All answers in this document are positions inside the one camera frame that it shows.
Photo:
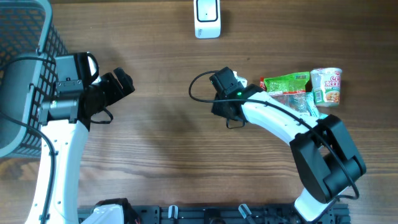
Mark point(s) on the red snack packet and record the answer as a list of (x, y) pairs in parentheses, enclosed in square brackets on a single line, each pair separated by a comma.
[(262, 84)]

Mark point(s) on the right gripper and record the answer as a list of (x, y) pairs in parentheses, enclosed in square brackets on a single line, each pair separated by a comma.
[(217, 108)]

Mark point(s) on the teal wet wipes packet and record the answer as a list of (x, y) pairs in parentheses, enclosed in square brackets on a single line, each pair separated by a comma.
[(312, 109)]

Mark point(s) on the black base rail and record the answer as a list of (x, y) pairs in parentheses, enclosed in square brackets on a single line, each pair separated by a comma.
[(266, 214)]

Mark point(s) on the cup noodles container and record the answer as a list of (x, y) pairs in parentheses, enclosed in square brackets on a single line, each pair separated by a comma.
[(326, 84)]

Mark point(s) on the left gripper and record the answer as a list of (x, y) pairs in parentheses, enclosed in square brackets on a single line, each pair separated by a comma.
[(117, 91)]

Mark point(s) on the white barcode scanner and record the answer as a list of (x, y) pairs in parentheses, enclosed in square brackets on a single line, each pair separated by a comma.
[(207, 18)]

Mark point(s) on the green snack bag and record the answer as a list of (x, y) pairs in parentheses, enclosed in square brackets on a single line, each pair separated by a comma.
[(289, 90)]

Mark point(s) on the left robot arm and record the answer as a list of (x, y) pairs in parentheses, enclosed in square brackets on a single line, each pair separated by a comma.
[(65, 117)]

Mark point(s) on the grey plastic shopping basket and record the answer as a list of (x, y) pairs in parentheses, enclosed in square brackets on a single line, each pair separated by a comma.
[(29, 45)]

